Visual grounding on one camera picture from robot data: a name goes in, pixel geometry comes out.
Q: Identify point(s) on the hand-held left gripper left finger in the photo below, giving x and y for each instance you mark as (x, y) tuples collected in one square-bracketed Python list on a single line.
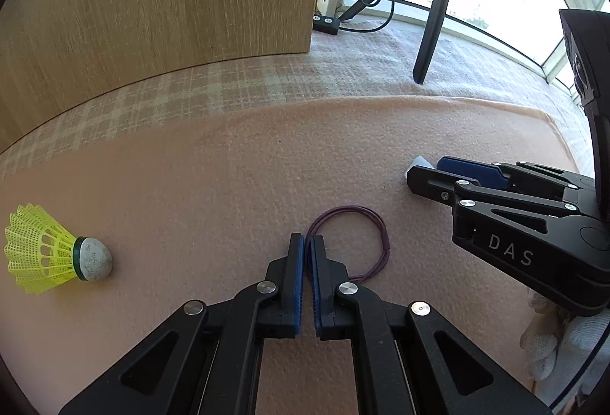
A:
[(298, 272)]

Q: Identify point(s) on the person's right hand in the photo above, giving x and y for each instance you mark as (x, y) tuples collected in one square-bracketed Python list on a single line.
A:
[(557, 339)]

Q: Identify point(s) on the small white cap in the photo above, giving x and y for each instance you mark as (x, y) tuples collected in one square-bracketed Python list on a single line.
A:
[(422, 161)]

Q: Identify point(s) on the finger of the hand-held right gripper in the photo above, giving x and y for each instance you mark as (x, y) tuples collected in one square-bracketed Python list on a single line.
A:
[(429, 181), (467, 169)]

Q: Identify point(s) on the yellow shuttlecock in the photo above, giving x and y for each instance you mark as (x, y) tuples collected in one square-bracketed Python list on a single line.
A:
[(47, 248)]

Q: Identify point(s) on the checked blanket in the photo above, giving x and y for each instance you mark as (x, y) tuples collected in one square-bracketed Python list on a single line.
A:
[(333, 67)]

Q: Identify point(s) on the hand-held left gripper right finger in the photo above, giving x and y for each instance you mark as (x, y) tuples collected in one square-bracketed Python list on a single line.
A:
[(315, 281)]

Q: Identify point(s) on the light oak wooden board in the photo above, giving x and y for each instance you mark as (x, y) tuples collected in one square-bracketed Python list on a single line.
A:
[(167, 0)]

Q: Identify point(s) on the black tripod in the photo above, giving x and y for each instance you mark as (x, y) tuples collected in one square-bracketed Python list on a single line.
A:
[(436, 15)]

